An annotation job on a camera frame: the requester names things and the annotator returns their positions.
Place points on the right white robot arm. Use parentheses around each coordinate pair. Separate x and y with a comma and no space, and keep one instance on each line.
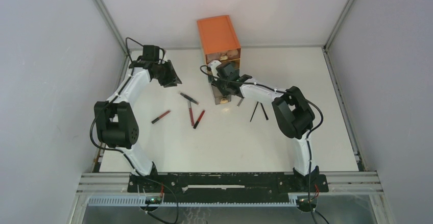
(292,111)

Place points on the red lipstick black cap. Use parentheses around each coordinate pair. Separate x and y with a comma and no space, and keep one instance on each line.
(199,119)

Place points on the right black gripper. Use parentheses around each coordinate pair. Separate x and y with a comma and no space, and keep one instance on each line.
(223,93)

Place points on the orange three-drawer organizer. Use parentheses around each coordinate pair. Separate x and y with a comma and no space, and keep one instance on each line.
(217,34)

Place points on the pink lip gloss tube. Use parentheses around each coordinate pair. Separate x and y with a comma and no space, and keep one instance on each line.
(191,115)

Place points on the dark concealer stick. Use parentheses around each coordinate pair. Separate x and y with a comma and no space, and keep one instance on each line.
(189,98)

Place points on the clear top drawer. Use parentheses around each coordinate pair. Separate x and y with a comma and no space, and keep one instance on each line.
(222,56)

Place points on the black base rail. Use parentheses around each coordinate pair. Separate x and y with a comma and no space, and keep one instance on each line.
(227,187)

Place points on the grey silver pencil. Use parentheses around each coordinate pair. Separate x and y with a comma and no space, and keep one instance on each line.
(240,102)

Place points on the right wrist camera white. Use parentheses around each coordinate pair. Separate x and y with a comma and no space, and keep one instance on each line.
(212,67)

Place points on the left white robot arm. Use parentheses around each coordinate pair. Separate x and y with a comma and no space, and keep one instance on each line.
(115,123)

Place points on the clear drawer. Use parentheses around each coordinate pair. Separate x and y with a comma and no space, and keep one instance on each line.
(236,63)
(219,98)
(222,56)

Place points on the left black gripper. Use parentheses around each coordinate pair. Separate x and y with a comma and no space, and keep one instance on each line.
(172,79)

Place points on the black thin brush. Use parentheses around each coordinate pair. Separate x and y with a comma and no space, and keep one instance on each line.
(255,108)
(264,112)

